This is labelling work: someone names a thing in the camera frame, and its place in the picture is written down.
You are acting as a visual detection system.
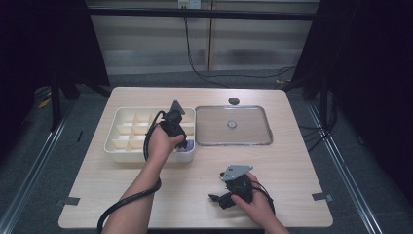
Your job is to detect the person's right hand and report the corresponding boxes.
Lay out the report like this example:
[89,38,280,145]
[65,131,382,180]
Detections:
[230,172,276,226]

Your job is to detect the black metal crossbar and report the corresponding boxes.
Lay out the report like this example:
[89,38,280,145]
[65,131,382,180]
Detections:
[86,8,320,21]

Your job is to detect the black wall cable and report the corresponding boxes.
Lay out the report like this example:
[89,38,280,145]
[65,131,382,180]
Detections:
[183,8,296,90]

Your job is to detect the white wall socket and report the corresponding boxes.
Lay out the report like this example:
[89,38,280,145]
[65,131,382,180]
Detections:
[177,0,203,10]

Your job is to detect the grey tape strip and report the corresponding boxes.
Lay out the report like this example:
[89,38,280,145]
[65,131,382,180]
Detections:
[311,192,334,203]
[56,196,81,207]

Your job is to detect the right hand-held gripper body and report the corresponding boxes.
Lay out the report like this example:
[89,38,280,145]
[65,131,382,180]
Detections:
[220,164,255,205]

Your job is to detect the lilac sock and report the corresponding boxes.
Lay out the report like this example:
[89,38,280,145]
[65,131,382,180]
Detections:
[181,139,196,154]

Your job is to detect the clear flat box lid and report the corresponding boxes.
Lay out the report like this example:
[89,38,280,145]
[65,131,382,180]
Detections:
[194,104,274,147]

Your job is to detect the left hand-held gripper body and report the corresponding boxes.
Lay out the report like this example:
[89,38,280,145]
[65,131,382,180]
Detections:
[158,99,188,139]

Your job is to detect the black floor cables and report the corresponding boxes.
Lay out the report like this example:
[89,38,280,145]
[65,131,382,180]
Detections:
[298,91,339,154]

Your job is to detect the person's left hand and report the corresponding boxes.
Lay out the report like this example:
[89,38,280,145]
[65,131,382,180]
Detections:
[146,124,186,164]

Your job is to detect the black curtain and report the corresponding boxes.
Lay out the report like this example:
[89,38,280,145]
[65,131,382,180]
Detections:
[291,0,413,199]
[0,0,111,154]

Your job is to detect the cream divided storage box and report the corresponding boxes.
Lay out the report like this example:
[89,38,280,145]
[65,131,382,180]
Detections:
[103,106,197,164]

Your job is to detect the black metal stand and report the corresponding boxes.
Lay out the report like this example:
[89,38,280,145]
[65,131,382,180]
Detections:
[48,72,82,132]

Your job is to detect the right hand-held gripper black cable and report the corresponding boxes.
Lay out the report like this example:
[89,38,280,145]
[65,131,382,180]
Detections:
[251,179,277,215]

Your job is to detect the metal floor rail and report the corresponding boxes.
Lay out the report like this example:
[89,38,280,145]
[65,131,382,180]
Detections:
[0,106,77,234]
[306,101,383,234]

